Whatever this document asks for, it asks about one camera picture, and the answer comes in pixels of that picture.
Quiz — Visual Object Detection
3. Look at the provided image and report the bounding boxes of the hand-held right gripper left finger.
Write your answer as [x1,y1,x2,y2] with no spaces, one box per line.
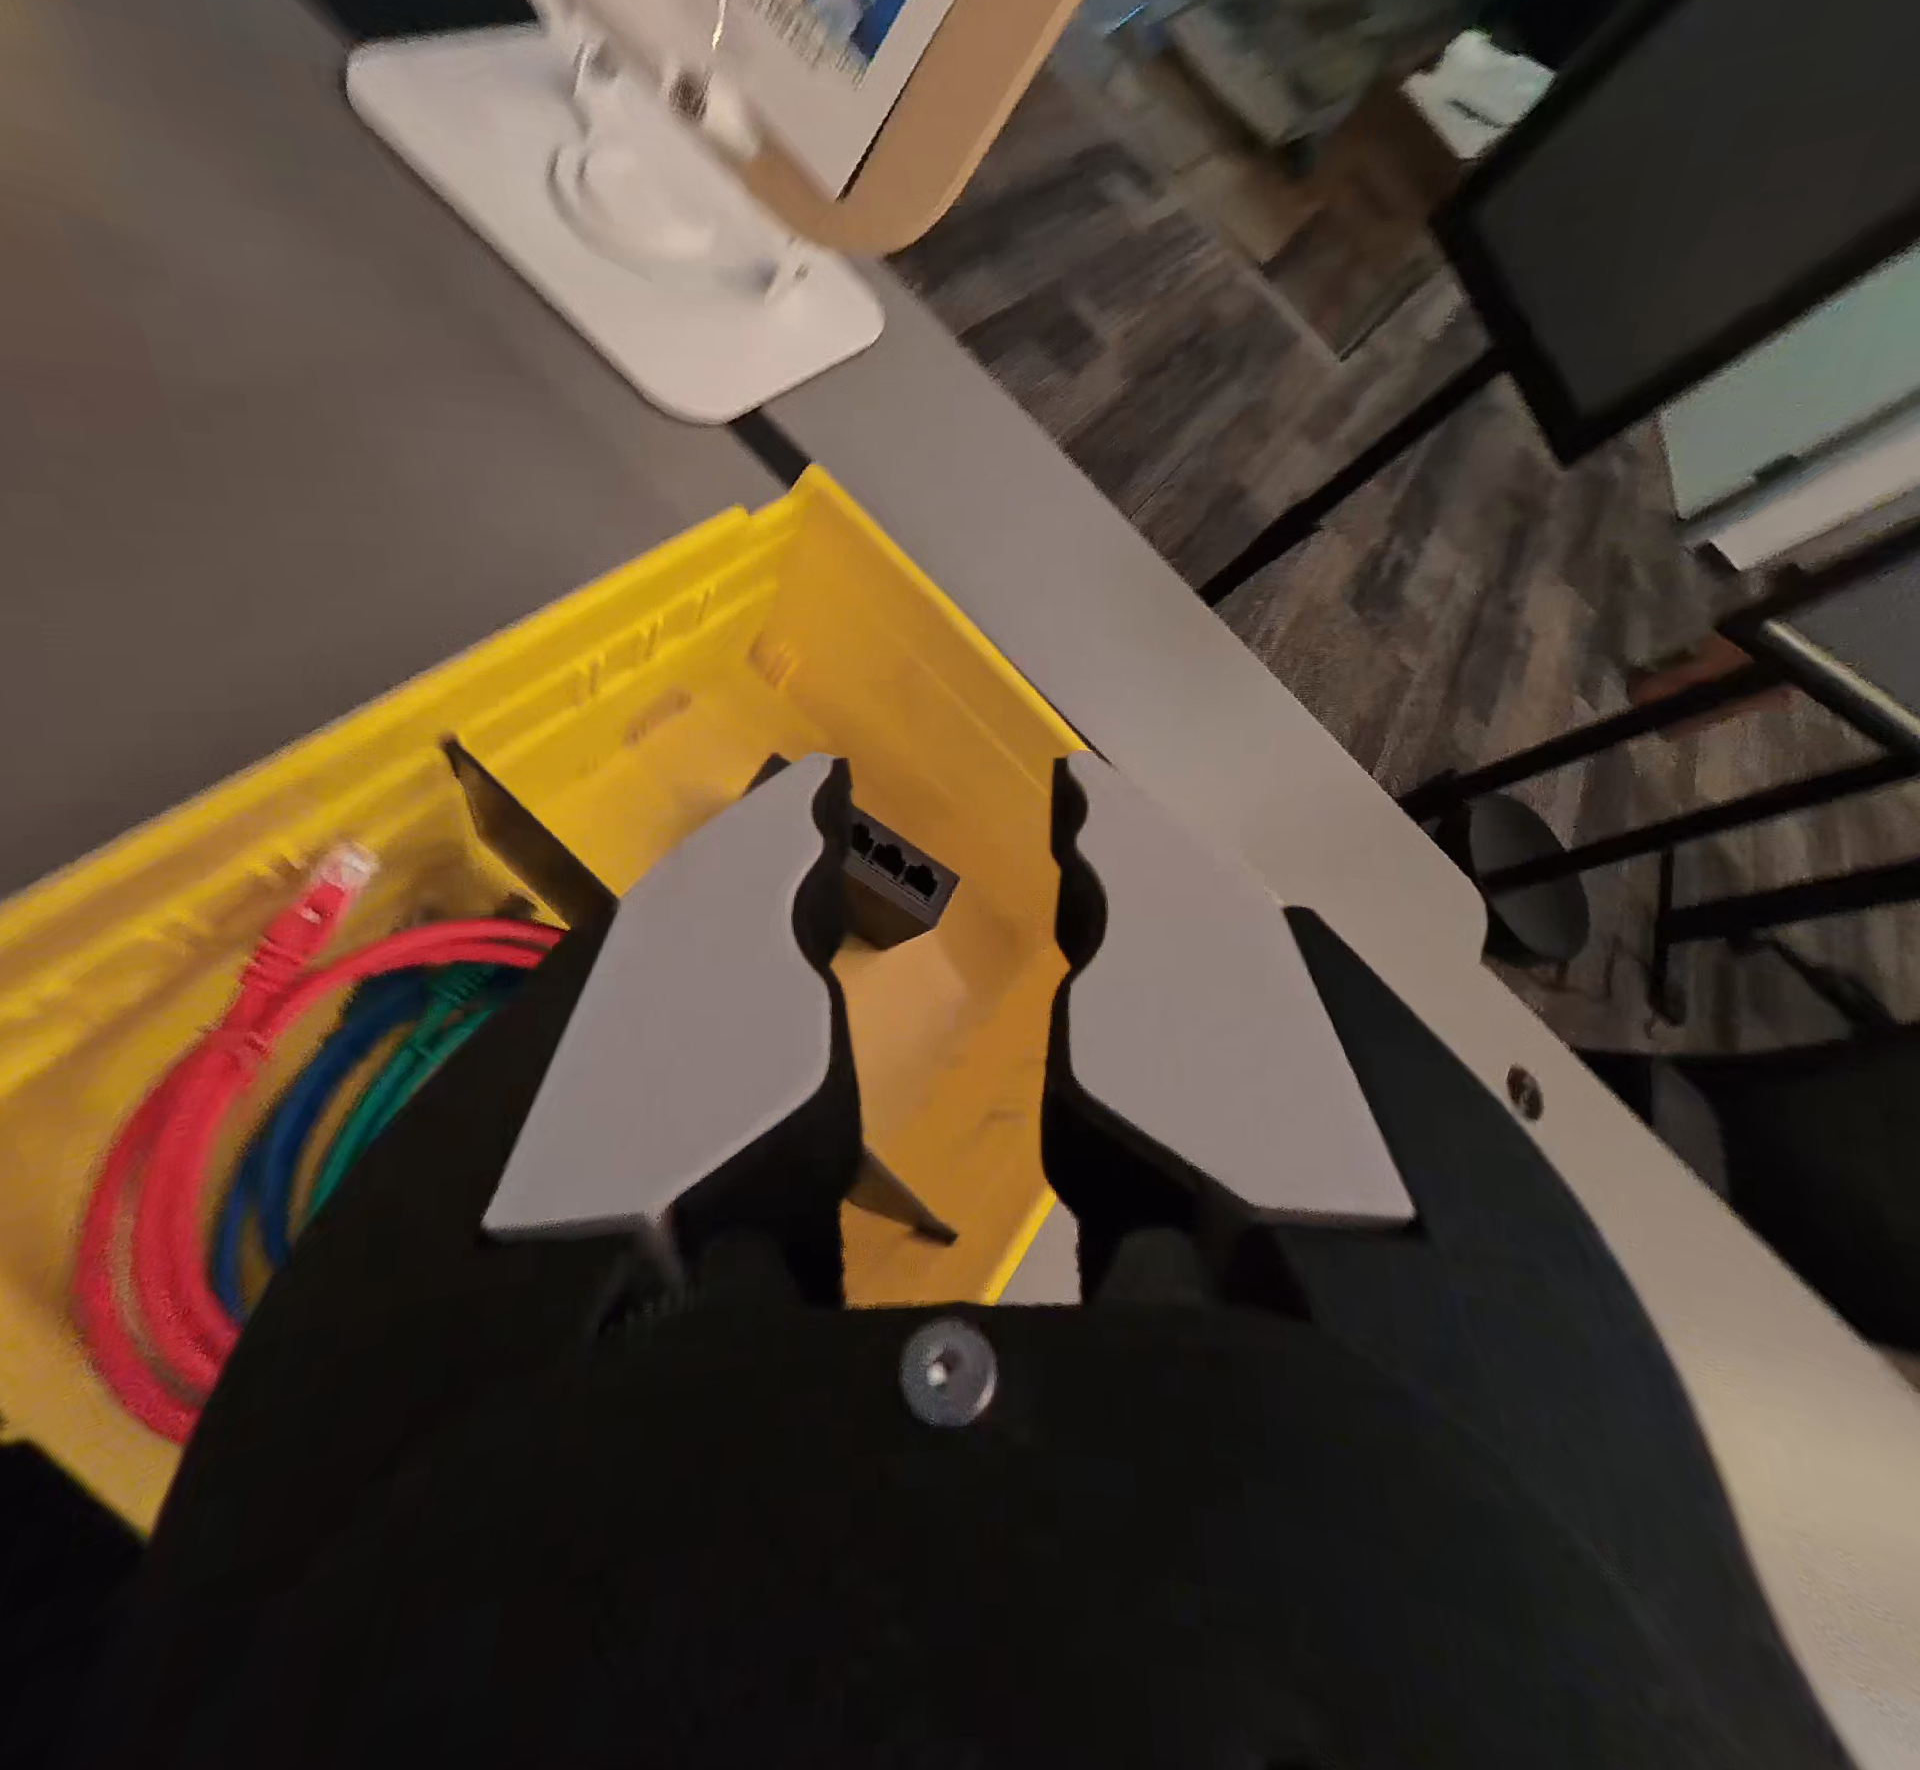
[480,750,861,1236]

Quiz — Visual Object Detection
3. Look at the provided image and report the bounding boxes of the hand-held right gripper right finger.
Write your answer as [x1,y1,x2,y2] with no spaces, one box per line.
[1046,756,1419,1228]

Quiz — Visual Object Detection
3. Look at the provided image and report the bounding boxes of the green ethernet cable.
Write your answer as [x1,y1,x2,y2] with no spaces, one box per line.
[292,956,531,1241]

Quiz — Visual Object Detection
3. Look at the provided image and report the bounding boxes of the yellow plastic bin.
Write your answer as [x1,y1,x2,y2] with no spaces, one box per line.
[0,462,1125,1537]

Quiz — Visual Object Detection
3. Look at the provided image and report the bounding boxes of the black ethernet switch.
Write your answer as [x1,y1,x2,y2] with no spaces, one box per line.
[837,810,966,958]

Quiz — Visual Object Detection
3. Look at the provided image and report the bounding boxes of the red ethernet cable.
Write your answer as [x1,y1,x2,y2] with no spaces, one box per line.
[66,840,571,1446]

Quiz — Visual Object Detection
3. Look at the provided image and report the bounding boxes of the black bin divider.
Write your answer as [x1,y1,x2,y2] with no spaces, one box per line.
[439,734,621,937]

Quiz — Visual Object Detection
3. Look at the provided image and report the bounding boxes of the grey round disc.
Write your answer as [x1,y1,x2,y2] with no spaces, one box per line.
[1467,793,1597,967]

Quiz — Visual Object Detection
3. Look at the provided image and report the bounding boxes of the white panel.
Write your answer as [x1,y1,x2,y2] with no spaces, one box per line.
[1655,252,1920,577]

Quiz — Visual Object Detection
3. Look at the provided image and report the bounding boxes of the white stand base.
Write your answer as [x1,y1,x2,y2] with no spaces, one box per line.
[345,19,888,427]

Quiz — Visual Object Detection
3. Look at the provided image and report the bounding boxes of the black monitor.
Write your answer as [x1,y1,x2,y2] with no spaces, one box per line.
[1428,0,1920,468]

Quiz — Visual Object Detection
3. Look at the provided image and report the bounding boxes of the wooden display board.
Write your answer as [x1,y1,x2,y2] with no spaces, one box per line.
[744,0,1182,259]

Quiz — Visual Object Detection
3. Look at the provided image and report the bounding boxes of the blue ethernet cable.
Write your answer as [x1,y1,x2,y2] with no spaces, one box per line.
[210,967,452,1331]

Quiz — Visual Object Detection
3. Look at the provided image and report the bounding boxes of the black metal table frame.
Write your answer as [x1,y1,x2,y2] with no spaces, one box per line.
[1201,344,1920,1038]

